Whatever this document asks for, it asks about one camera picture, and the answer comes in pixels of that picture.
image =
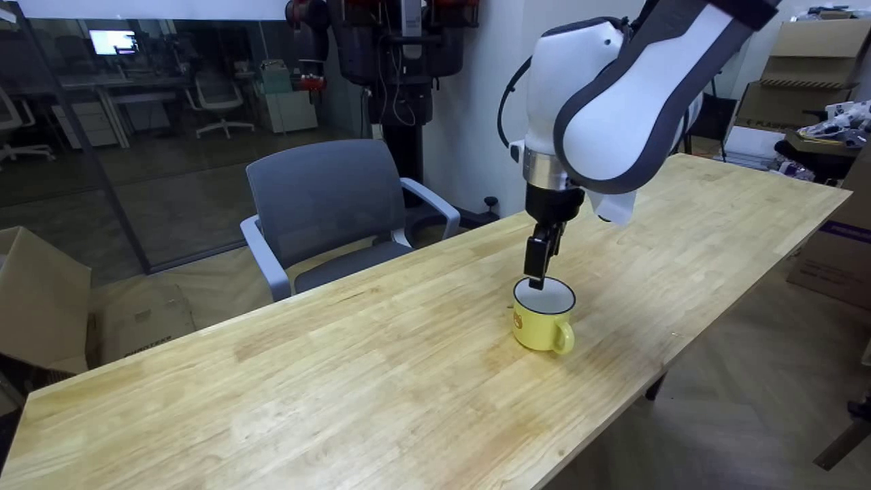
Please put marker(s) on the cardboard box at left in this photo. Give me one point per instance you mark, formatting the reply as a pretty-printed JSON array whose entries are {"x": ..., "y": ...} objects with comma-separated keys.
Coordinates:
[{"x": 44, "y": 297}]

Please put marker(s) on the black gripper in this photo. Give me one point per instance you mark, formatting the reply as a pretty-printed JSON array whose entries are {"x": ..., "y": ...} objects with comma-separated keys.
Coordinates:
[{"x": 551, "y": 208}]

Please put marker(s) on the folded cardboard stack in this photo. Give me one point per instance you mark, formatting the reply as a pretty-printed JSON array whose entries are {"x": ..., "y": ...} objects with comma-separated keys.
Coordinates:
[{"x": 808, "y": 65}]

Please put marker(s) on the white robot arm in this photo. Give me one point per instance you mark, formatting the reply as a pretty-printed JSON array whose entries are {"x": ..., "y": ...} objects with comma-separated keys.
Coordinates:
[{"x": 607, "y": 101}]

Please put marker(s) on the yellow enamel mug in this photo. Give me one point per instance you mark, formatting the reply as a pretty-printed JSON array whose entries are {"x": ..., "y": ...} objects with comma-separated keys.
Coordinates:
[{"x": 542, "y": 317}]

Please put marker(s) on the grey office chair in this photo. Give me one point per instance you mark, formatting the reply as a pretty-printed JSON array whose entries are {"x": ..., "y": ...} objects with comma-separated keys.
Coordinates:
[{"x": 328, "y": 210}]

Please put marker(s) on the red and black robot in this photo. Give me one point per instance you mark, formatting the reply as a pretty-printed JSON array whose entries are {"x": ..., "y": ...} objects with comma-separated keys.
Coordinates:
[{"x": 396, "y": 49}]

